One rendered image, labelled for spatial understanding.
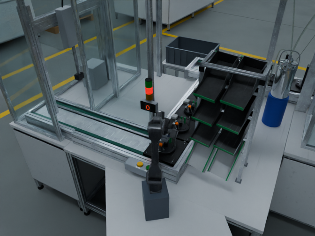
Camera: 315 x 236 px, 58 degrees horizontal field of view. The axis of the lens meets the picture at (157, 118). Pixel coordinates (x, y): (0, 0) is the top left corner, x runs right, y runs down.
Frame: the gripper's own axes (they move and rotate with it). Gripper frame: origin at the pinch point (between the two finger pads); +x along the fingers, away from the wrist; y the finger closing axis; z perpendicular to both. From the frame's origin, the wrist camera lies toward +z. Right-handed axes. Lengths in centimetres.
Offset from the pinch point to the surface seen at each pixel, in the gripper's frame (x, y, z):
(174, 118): 31.6, 9.0, 15.6
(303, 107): 86, -82, 66
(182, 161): 7.5, -15.3, -14.7
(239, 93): -33, -43, 28
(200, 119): -22.8, -25.5, 10.9
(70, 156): 8, 71, -40
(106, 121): 19, 58, -5
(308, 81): 67, -78, 83
